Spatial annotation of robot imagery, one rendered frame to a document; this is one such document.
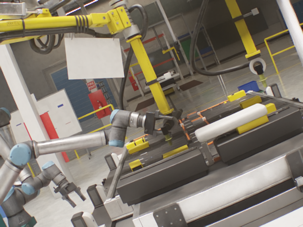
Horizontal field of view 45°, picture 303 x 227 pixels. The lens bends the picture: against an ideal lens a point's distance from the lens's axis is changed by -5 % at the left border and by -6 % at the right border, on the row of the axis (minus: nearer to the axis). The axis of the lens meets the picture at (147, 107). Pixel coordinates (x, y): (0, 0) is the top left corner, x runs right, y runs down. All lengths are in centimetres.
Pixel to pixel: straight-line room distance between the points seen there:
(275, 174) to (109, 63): 106
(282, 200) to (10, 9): 155
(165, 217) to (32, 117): 578
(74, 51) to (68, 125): 823
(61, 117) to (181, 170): 858
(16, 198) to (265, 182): 184
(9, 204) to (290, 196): 194
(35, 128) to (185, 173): 564
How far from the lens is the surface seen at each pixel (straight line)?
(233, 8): 196
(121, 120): 219
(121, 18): 216
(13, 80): 726
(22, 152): 217
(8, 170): 220
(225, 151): 175
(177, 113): 238
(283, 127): 180
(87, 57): 204
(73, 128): 1020
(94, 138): 232
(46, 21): 199
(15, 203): 285
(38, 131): 720
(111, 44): 213
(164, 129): 207
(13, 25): 193
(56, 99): 1020
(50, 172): 259
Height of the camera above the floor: 154
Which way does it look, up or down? 5 degrees down
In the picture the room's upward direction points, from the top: 23 degrees counter-clockwise
